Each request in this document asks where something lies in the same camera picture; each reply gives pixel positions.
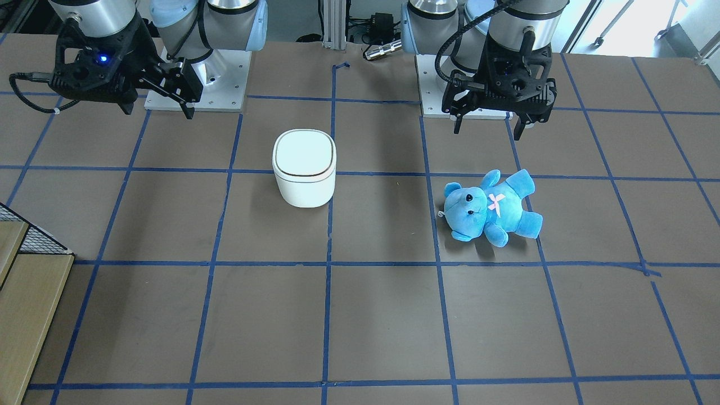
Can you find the blue teddy bear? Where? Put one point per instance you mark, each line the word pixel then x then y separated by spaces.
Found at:
pixel 493 209

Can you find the wooden shelf with wire mesh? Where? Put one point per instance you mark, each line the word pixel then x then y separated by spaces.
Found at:
pixel 35 267

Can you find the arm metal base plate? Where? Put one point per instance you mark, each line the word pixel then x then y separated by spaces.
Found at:
pixel 432 87
pixel 225 75

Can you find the white trash can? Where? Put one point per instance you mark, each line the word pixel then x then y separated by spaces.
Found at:
pixel 304 163

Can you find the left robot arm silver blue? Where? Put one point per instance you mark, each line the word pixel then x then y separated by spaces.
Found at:
pixel 455 31

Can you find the silver cylindrical connector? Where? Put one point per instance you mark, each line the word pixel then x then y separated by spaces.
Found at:
pixel 374 52

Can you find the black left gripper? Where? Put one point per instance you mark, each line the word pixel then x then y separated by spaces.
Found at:
pixel 484 66

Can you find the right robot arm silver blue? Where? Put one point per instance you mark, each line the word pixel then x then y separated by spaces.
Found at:
pixel 190 30

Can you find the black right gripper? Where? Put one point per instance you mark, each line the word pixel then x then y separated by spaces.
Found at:
pixel 136 56

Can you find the black power adapter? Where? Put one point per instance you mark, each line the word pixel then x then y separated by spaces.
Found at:
pixel 382 26

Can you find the aluminium profile post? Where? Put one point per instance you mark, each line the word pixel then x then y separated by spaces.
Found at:
pixel 334 23

